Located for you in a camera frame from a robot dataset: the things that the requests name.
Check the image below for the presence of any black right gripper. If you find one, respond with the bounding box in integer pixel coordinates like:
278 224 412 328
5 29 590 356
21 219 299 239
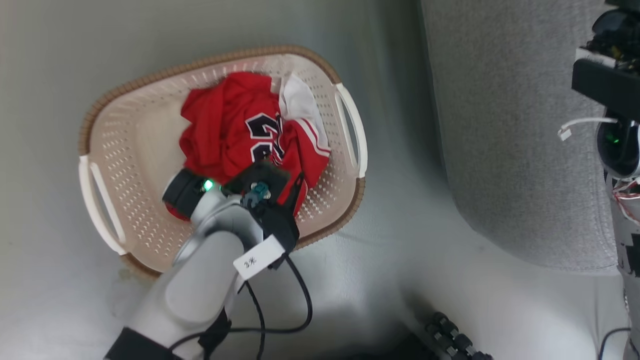
586 0 640 71

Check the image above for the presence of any white garment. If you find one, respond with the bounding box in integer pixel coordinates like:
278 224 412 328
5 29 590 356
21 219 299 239
278 74 328 147

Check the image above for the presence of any white paper label tag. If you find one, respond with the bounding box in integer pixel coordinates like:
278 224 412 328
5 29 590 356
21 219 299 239
233 235 286 281

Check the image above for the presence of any short white cable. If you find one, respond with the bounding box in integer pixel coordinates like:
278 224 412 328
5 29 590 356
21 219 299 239
558 117 619 142

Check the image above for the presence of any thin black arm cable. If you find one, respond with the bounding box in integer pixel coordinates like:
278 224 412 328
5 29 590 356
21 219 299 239
244 280 266 360
167 254 314 351
597 327 632 360

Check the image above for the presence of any beige perforated plastic laundry basket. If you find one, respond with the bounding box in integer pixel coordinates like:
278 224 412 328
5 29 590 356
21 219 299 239
77 45 369 279

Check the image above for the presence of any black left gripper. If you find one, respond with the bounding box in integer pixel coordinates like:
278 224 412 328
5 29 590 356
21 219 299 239
225 162 306 218

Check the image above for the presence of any grey sofa cushion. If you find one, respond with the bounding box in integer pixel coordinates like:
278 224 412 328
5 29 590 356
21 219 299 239
419 0 622 274

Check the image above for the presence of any red basketball jersey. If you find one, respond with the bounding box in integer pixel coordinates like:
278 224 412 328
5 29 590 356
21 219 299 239
167 71 332 221

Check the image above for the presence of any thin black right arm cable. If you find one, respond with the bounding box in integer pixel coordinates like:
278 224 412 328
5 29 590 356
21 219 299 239
597 327 632 360

